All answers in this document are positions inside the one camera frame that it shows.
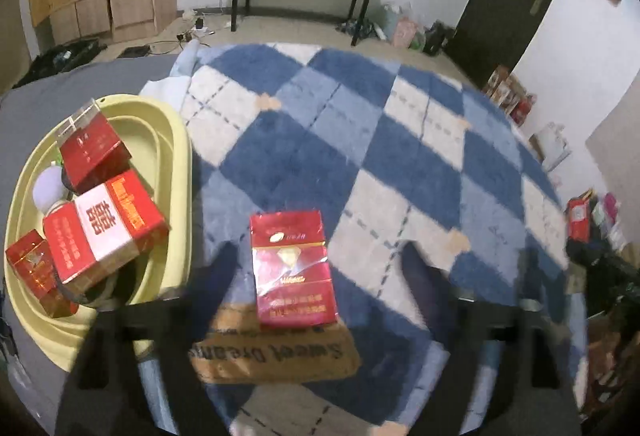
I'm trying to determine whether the red Diamond cigarette pack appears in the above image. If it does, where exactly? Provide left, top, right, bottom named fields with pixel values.
left=250, top=210, right=338, bottom=329

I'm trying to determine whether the blue white checkered rug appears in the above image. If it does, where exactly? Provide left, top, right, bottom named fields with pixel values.
left=170, top=44, right=587, bottom=435

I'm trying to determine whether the yellow plastic tray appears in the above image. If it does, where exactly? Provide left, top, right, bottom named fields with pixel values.
left=3, top=95, right=192, bottom=372

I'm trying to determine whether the red fire extinguisher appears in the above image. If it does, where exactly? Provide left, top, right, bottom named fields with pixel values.
left=510, top=95, right=537, bottom=127

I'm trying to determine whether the red clear-top cigarette pack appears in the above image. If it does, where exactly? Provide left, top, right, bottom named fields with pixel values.
left=54, top=99, right=131, bottom=194

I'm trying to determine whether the red double happiness pack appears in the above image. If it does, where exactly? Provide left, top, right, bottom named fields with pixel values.
left=43, top=168, right=169, bottom=295

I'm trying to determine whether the white round puff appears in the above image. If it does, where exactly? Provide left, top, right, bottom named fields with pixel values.
left=32, top=165, right=70, bottom=216

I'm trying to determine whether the black suitcase on floor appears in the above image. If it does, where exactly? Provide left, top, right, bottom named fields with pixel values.
left=12, top=38, right=106, bottom=89

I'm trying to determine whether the small red cigarette pack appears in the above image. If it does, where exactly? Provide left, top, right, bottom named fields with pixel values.
left=6, top=229, right=78, bottom=318

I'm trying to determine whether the grey bed sheet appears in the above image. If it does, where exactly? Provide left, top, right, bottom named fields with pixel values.
left=1, top=56, right=175, bottom=435

